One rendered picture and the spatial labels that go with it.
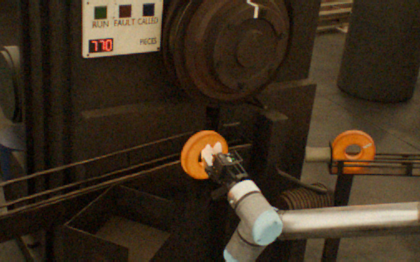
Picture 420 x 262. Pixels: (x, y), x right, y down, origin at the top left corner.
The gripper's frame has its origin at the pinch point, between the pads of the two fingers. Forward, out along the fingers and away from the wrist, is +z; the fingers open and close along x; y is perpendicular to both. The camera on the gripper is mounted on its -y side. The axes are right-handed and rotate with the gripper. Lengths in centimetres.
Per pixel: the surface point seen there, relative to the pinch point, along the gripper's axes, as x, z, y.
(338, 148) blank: -61, 0, -15
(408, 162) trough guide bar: -80, -16, -12
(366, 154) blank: -69, -6, -14
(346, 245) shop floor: -101, 2, -90
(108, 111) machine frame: 19.2, 30.2, -5.3
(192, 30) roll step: -2.4, 25.1, 27.1
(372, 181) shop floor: -158, 41, -103
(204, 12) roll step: -6.4, 26.6, 32.2
